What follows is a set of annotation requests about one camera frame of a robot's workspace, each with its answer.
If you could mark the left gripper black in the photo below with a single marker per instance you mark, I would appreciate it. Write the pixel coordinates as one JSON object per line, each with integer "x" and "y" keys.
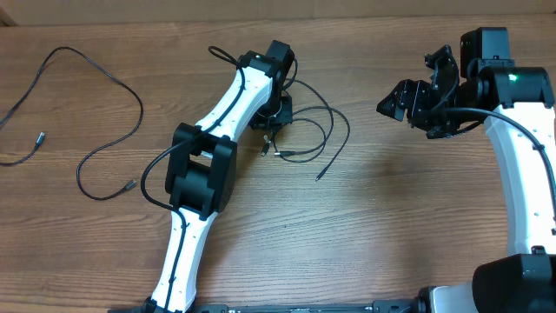
{"x": 287, "y": 115}

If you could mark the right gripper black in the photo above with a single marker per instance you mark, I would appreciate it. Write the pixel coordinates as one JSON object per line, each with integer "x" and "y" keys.
{"x": 400, "y": 97}

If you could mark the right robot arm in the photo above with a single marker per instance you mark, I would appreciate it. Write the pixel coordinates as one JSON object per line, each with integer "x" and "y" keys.
{"x": 483, "y": 87}

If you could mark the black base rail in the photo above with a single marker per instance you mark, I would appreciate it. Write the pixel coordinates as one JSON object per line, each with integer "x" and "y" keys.
{"x": 299, "y": 309}

